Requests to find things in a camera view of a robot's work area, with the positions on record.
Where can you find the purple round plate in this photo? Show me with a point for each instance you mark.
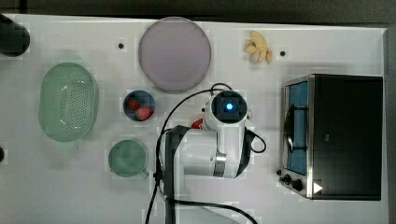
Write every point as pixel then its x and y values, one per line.
pixel 174 54

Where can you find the red plush ketchup bottle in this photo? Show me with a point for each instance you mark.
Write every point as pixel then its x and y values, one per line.
pixel 198 124

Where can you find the small blue bowl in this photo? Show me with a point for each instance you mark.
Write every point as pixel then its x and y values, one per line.
pixel 135 100

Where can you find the green perforated colander basket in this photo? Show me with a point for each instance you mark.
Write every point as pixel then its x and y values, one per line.
pixel 68 102

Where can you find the red toy strawberry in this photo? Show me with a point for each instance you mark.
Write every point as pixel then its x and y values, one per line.
pixel 144 113

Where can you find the peeled toy banana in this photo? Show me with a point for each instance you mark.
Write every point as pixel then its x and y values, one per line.
pixel 258 49

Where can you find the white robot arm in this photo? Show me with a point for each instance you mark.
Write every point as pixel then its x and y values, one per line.
pixel 220 148

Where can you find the green mug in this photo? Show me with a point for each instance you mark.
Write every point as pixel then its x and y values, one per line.
pixel 127 159

